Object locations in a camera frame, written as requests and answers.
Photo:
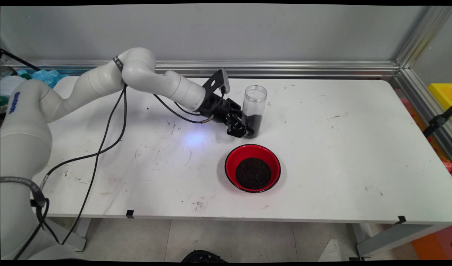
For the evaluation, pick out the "orange box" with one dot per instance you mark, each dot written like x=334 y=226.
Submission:
x=436 y=244

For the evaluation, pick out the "blue plastic bag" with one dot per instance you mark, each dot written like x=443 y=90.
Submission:
x=44 y=77

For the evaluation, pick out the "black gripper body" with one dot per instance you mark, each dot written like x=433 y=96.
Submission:
x=214 y=109

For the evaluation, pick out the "aluminium frame post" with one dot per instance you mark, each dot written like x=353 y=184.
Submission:
x=421 y=37

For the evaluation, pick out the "yellow box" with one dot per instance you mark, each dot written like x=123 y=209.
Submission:
x=442 y=94

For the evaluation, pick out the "clear jar with black seeds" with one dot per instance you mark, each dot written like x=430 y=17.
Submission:
x=253 y=103

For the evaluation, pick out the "black clamp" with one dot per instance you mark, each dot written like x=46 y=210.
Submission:
x=436 y=121

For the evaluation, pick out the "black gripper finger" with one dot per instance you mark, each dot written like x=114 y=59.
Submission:
x=235 y=107
x=238 y=129

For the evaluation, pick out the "black tape strip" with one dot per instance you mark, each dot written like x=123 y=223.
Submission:
x=401 y=220
x=130 y=214

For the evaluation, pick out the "white table leg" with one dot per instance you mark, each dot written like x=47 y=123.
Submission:
x=80 y=236
x=388 y=238

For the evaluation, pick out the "red bowl with black rim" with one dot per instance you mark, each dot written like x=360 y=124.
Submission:
x=232 y=162

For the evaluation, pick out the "black round floor object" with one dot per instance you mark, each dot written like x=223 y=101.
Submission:
x=203 y=256

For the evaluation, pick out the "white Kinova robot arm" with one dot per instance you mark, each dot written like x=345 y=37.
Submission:
x=100 y=77

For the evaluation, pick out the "black seeds pile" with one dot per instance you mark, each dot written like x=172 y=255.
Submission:
x=253 y=173

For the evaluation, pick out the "aluminium frame rail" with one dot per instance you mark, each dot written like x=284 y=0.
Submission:
x=418 y=99
x=285 y=69

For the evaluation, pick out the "white plastic container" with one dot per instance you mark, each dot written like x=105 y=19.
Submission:
x=11 y=85

